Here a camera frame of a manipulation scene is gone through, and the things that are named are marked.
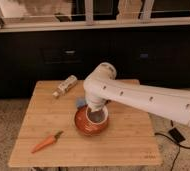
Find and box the orange toy carrot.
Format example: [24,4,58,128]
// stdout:
[32,131,62,153]

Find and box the orange ceramic bowl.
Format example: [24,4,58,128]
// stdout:
[74,105,109,136]

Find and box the black power adapter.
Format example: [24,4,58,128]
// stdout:
[169,128,185,143]

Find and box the blue sponge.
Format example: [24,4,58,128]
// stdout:
[76,98,86,108]

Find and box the white ceramic cup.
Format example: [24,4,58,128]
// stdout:
[85,107,108,125]

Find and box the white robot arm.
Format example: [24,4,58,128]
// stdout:
[83,62,190,127]

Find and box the black cable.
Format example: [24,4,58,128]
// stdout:
[154,119,190,171]

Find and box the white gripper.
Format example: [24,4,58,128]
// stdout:
[85,93,106,111]

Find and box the black cabinet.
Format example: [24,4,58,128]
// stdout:
[0,25,190,98]

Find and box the wooden table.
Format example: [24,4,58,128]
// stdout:
[8,81,162,167]

